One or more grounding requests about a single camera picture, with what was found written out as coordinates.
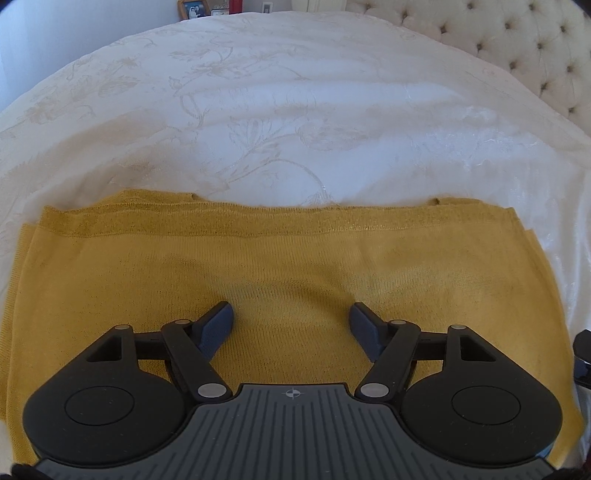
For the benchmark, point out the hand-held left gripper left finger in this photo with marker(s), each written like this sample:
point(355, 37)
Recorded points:
point(214, 328)

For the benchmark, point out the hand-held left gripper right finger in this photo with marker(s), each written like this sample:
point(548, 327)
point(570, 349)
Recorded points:
point(365, 328)

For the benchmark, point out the yellow knit sweater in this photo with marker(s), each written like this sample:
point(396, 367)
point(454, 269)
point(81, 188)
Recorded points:
point(295, 258)

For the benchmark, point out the white embroidered bedspread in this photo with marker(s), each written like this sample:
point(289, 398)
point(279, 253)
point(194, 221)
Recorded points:
point(295, 101)

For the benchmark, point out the white tufted headboard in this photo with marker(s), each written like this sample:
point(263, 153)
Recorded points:
point(517, 41)

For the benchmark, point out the small alarm clock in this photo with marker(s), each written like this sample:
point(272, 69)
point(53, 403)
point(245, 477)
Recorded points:
point(219, 5)

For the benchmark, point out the wooden picture frame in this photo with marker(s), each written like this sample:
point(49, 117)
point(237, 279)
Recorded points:
point(192, 8)

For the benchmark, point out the white wall outlet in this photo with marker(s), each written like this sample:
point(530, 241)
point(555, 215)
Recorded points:
point(266, 7)

